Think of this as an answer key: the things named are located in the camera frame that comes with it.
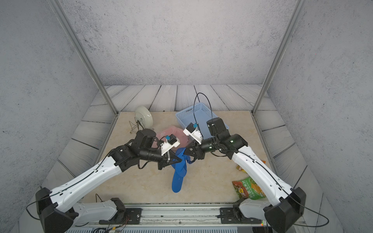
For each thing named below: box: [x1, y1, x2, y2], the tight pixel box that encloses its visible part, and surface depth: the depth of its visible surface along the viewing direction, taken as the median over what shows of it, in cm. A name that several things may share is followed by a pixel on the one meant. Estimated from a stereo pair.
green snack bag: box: [231, 176, 267, 200], surface depth 80 cm
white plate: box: [135, 105, 154, 130], surface depth 101 cm
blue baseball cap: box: [171, 147, 193, 193], surface depth 67 cm
